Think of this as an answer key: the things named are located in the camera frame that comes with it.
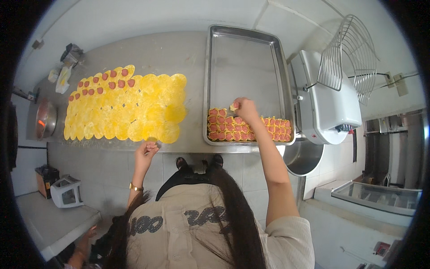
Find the group of pink meat portions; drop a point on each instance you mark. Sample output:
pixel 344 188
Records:
pixel 100 82

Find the glass top chest freezer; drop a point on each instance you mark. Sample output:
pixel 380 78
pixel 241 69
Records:
pixel 373 200

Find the person's left hand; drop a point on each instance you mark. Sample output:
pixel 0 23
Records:
pixel 143 159

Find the gold wrist watch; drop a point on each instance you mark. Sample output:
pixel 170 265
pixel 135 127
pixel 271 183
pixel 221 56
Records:
pixel 135 187

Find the small white packet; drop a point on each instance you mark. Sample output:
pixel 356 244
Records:
pixel 53 75

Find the white kitchen scale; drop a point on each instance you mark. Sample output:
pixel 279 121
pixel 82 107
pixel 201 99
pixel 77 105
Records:
pixel 67 193

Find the person's left fingers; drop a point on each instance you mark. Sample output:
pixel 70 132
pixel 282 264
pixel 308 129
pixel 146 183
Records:
pixel 149 147

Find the steel mixer bowl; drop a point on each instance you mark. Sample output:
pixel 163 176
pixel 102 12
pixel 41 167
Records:
pixel 302 158

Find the person's right fingers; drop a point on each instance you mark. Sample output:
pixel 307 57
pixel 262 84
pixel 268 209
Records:
pixel 239 103

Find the rectangular metal tray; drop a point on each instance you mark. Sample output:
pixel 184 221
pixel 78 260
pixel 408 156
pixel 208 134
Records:
pixel 245 67

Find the white dough mixer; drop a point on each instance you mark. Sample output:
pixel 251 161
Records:
pixel 326 104

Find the round metal bowl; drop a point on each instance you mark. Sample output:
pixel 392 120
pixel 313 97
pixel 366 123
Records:
pixel 46 119

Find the spread of yellow round wrappers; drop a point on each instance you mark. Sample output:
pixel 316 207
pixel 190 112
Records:
pixel 134 111

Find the rows of wrapped meat dumplings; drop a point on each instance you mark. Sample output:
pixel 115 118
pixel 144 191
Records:
pixel 225 129

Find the person's legs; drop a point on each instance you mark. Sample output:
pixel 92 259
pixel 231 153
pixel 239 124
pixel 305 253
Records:
pixel 188 178

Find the wall power outlet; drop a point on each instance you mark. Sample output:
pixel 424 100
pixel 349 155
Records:
pixel 398 82

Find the brown and black box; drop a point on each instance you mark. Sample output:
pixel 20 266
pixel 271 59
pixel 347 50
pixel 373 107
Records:
pixel 45 181

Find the person's body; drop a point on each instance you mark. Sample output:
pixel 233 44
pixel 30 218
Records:
pixel 188 235

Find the white and yellow plastic bag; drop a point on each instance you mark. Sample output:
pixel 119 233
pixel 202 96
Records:
pixel 63 80

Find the person's right hand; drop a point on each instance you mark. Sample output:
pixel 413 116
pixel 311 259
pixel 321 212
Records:
pixel 248 111

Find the black and grey tool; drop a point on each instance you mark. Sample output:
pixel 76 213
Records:
pixel 71 53

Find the yellow dumpling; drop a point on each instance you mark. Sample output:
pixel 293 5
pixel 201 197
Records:
pixel 232 107

